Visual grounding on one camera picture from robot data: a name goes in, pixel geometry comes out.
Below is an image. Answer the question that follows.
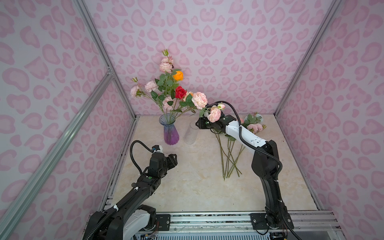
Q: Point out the right aluminium frame strut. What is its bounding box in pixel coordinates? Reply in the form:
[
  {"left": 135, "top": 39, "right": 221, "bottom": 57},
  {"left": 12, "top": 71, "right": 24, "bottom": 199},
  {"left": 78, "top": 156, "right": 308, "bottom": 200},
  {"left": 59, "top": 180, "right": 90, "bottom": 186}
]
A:
[{"left": 274, "top": 0, "right": 344, "bottom": 118}]

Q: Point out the large red rose stem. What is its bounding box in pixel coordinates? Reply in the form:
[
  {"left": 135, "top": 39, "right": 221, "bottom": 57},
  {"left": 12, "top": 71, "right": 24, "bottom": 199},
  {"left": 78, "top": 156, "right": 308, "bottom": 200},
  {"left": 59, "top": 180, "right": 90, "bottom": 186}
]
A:
[{"left": 171, "top": 86, "right": 187, "bottom": 112}]

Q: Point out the diagonal aluminium frame strut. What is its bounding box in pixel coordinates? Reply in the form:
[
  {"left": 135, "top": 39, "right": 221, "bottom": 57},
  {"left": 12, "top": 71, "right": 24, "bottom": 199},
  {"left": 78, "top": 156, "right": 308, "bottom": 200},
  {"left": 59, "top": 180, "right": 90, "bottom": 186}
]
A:
[{"left": 0, "top": 71, "right": 114, "bottom": 238}]

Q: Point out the pink peony flower stem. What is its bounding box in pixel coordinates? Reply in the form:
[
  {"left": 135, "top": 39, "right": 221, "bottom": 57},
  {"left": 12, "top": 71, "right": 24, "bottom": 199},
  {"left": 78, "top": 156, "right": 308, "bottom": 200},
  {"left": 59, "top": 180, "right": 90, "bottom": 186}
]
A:
[{"left": 163, "top": 96, "right": 175, "bottom": 111}]

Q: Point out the striped pink peony branch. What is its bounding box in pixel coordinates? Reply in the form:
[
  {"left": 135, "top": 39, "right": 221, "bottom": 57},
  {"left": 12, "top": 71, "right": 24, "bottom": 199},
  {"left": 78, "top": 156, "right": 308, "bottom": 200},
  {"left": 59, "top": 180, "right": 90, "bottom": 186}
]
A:
[{"left": 191, "top": 92, "right": 226, "bottom": 122}]

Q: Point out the right black corrugated cable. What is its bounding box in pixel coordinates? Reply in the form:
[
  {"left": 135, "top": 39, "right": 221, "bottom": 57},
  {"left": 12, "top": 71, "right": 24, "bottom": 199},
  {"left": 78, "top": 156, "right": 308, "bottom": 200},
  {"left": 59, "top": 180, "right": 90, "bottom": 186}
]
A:
[{"left": 209, "top": 100, "right": 302, "bottom": 240}]

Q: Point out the left aluminium frame strut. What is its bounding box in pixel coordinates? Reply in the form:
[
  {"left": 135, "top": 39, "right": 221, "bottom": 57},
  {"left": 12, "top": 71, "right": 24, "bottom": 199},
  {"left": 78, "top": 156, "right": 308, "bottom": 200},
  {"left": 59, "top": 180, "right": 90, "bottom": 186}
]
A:
[{"left": 73, "top": 0, "right": 139, "bottom": 119}]

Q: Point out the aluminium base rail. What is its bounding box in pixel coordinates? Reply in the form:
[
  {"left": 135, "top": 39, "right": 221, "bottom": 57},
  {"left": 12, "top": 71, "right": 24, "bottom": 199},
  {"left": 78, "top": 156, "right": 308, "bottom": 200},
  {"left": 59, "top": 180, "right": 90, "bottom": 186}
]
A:
[{"left": 80, "top": 209, "right": 343, "bottom": 240}]

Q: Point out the small mixed roses spray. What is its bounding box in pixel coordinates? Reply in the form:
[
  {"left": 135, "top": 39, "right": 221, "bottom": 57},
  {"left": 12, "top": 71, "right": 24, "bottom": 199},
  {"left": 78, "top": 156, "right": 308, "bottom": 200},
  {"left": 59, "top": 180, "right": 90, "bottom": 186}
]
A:
[{"left": 241, "top": 112, "right": 267, "bottom": 134}]

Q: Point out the pink peony branch with bud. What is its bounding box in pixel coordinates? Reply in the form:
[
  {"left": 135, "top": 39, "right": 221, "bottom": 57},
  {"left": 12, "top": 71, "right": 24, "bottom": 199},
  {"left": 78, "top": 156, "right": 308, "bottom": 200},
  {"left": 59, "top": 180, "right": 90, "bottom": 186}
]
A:
[{"left": 130, "top": 77, "right": 164, "bottom": 112}]

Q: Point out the peach rose stem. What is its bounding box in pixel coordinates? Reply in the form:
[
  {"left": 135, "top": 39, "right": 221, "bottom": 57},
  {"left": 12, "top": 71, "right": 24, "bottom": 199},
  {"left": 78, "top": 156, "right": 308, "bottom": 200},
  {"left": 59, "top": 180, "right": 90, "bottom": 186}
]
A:
[{"left": 180, "top": 92, "right": 195, "bottom": 113}]

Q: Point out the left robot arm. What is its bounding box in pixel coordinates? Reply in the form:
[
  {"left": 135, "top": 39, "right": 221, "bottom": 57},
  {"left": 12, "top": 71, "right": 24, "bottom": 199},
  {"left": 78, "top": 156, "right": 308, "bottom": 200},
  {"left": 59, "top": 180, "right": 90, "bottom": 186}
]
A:
[{"left": 83, "top": 152, "right": 178, "bottom": 240}]

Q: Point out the purple glass vase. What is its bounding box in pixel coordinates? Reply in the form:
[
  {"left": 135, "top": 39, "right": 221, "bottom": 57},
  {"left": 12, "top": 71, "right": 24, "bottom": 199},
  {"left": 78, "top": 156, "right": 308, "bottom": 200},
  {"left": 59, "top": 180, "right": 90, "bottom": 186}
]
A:
[{"left": 159, "top": 114, "right": 180, "bottom": 146}]

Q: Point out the clear glass cylinder vase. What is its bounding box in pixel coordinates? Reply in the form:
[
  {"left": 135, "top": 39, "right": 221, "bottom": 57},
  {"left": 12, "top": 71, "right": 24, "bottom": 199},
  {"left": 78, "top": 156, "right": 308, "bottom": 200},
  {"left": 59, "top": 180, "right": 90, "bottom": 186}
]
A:
[{"left": 184, "top": 121, "right": 199, "bottom": 145}]

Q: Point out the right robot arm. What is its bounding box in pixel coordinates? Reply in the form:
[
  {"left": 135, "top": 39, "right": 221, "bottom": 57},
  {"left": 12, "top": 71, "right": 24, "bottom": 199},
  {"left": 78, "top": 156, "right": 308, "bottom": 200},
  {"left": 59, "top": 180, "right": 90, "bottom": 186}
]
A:
[{"left": 196, "top": 115, "right": 294, "bottom": 230}]

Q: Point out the orange rose stem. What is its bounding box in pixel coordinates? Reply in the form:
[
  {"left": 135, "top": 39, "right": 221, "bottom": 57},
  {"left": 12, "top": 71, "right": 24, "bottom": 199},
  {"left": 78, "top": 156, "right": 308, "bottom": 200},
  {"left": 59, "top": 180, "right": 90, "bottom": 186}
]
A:
[{"left": 155, "top": 71, "right": 181, "bottom": 114}]

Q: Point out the small pink peony sprig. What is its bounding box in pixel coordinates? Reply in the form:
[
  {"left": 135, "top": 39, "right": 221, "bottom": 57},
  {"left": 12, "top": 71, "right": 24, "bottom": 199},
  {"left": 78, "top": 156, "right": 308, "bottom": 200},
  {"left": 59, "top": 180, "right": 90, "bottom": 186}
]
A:
[{"left": 159, "top": 49, "right": 174, "bottom": 74}]

